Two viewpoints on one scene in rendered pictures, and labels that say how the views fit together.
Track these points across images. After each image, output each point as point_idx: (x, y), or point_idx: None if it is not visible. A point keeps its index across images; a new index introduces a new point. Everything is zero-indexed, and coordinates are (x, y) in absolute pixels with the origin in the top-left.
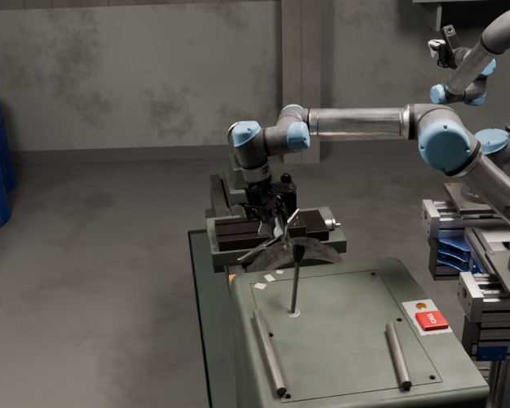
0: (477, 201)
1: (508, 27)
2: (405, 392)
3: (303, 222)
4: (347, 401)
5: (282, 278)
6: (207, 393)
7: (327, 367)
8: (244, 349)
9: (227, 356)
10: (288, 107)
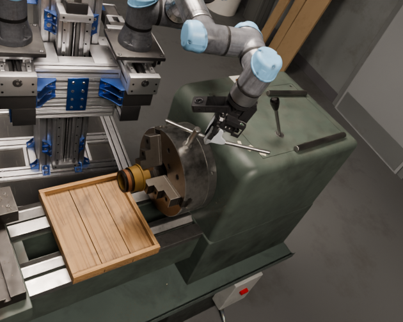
0: (31, 41)
1: None
2: (306, 95)
3: None
4: (327, 114)
5: (245, 140)
6: None
7: (311, 119)
8: (313, 161)
9: None
10: (203, 25)
